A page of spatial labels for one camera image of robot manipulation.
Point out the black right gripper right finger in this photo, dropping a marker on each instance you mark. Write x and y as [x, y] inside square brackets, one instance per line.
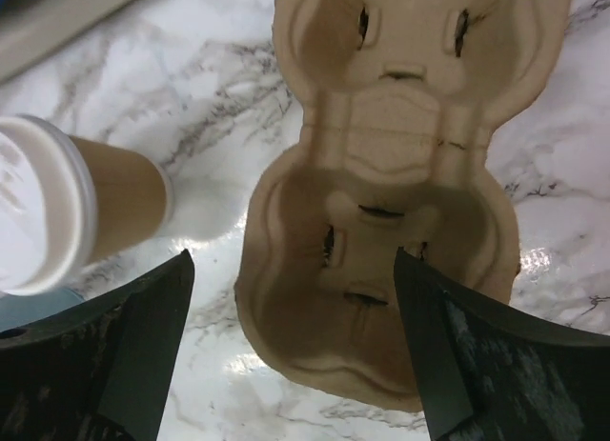
[486, 371]

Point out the single kraft paper cup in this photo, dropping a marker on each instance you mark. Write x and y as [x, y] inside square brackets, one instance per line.
[134, 197]

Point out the single white cup lid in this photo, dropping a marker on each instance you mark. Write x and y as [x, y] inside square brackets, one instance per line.
[49, 212]

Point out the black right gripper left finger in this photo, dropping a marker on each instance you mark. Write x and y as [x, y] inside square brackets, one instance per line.
[101, 370]

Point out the cream black shelf rack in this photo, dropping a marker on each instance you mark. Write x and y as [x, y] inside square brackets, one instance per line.
[33, 29]

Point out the brown pulp cup carrier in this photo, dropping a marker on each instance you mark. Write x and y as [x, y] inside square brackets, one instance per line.
[400, 100]

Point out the blue cylindrical sugar container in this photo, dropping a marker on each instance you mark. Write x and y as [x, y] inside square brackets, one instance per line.
[17, 311]

